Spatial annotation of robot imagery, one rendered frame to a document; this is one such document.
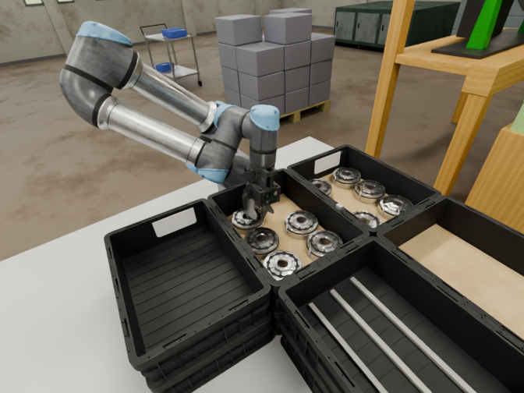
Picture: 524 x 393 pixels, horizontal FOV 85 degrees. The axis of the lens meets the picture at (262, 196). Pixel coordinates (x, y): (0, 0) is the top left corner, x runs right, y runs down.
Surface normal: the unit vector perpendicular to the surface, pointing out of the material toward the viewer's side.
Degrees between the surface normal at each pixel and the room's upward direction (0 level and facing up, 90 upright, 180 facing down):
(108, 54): 81
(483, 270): 0
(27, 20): 90
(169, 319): 0
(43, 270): 0
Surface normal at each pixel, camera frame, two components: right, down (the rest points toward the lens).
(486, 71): -0.83, 0.38
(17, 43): 0.58, 0.47
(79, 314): -0.05, -0.79
